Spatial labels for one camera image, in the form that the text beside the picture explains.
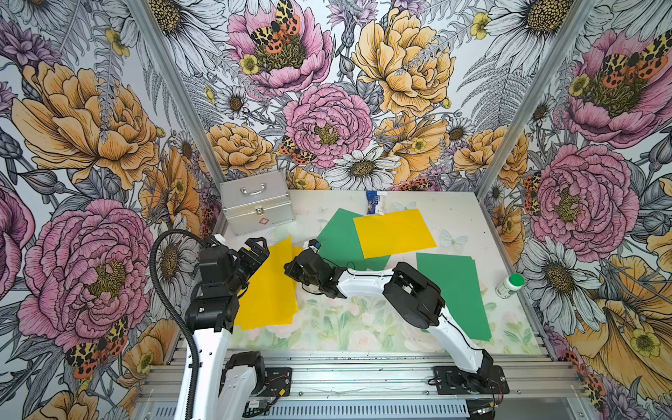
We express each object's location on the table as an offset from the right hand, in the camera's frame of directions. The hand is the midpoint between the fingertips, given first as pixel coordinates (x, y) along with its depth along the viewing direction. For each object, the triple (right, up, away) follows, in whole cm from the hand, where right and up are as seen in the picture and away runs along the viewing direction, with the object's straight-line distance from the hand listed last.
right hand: (283, 270), depth 92 cm
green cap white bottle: (+74, -4, -7) cm, 74 cm away
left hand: (-3, +7, -16) cm, 18 cm away
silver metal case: (-12, +24, +10) cm, 28 cm away
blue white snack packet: (+34, +26, +24) cm, 49 cm away
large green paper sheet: (+62, -4, +3) cm, 62 cm away
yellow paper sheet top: (-4, -10, 0) cm, 11 cm away
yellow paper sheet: (-5, -10, +1) cm, 11 cm away
